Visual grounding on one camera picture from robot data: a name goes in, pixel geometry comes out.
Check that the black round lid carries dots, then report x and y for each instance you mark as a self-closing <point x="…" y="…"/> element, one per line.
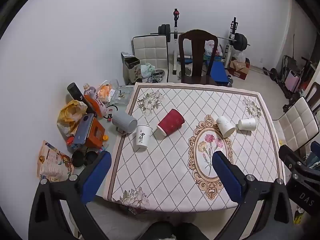
<point x="77" y="158"/>
<point x="91" y="156"/>

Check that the open white carton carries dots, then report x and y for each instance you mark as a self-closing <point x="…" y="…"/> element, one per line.
<point x="133" y="76"/>

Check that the orange drink bottle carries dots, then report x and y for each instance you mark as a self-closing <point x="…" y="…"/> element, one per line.
<point x="94" y="101"/>

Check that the metal bowl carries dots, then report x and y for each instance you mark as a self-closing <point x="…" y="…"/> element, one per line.
<point x="157" y="75"/>

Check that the black dumbbell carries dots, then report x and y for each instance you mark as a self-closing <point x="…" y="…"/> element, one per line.
<point x="272" y="73"/>

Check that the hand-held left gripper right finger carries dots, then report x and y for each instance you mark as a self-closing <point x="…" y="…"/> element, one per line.
<point x="227" y="177"/>

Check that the white speckled paper cup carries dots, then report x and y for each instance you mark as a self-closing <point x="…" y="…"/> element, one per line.
<point x="225" y="126"/>

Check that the white plastic bag red print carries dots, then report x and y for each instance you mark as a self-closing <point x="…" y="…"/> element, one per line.
<point x="212" y="48"/>

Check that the barbell with black plates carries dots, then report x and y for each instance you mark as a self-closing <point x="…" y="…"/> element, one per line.
<point x="241" y="41"/>

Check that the clear plastic tray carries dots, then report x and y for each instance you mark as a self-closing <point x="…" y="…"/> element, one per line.
<point x="122" y="95"/>

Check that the dark wooden chair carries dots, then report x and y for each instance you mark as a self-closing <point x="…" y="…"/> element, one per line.
<point x="314" y="92"/>
<point x="197" y="55"/>

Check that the white squat rack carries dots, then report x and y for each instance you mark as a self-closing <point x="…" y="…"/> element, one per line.
<point x="176" y="33"/>

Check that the black folding frame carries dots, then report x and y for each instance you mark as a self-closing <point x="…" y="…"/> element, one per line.
<point x="303" y="70"/>

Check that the cardboard box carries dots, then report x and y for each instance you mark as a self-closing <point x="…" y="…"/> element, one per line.
<point x="238" y="71"/>

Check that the plain white plastic bag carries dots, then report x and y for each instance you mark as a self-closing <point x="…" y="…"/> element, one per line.
<point x="240" y="57"/>

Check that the orange snack packet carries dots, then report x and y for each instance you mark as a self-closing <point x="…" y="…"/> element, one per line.
<point x="105" y="92"/>

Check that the grey cup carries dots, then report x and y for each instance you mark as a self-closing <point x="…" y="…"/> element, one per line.
<point x="123" y="122"/>

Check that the floral diamond pattern table mat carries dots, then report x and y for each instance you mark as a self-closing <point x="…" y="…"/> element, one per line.
<point x="175" y="170"/>

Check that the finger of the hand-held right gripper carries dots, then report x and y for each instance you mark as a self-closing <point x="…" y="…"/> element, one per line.
<point x="315" y="150"/>
<point x="291" y="155"/>

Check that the yellow plastic bag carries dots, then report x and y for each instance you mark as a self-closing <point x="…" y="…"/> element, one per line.
<point x="70" y="115"/>

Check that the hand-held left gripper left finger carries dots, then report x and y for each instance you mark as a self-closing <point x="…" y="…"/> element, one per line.
<point x="96" y="177"/>

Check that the white cup with black print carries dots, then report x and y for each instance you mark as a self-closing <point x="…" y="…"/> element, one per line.
<point x="143" y="138"/>

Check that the blue phone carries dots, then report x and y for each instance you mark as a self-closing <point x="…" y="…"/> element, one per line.
<point x="83" y="130"/>

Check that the orange box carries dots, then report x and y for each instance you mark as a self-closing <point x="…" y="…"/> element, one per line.
<point x="96" y="133"/>

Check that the light green cloth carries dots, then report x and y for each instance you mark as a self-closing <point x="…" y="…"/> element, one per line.
<point x="147" y="69"/>

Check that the red paper cup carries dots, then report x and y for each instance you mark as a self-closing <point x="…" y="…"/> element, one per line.
<point x="171" y="122"/>

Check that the small white paper cup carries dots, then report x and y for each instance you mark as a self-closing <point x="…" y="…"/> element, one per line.
<point x="247" y="124"/>

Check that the printed snack bag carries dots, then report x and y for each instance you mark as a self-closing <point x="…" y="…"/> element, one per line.
<point x="53" y="163"/>

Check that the pink suitcase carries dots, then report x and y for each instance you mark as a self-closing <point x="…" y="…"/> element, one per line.
<point x="293" y="81"/>

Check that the white padded chair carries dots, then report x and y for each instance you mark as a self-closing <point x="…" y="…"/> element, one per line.
<point x="150" y="47"/>
<point x="298" y="121"/>

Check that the blue weight bench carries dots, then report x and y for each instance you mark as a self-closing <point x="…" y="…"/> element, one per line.
<point x="218" y="71"/>

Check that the black bottle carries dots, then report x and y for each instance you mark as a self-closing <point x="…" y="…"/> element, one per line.
<point x="76" y="92"/>

